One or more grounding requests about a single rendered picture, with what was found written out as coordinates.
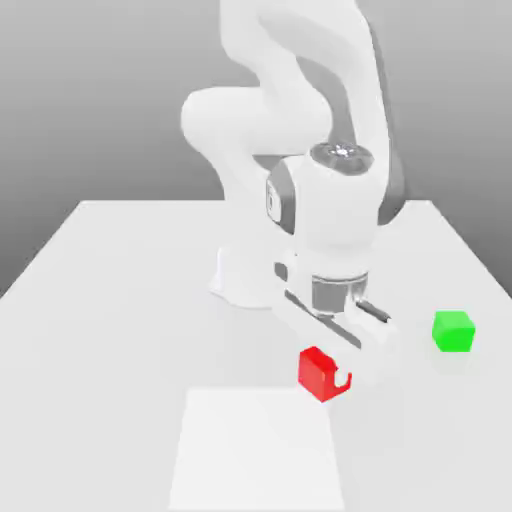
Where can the small green cube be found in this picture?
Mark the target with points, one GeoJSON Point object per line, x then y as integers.
{"type": "Point", "coordinates": [452, 332]}

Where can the small red cube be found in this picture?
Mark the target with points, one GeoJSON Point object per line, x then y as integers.
{"type": "Point", "coordinates": [314, 374]}

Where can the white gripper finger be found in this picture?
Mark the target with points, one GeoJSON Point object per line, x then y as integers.
{"type": "Point", "coordinates": [347, 364]}

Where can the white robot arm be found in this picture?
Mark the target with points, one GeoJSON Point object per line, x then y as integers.
{"type": "Point", "coordinates": [256, 120]}

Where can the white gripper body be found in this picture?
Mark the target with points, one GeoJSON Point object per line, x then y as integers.
{"type": "Point", "coordinates": [320, 334]}

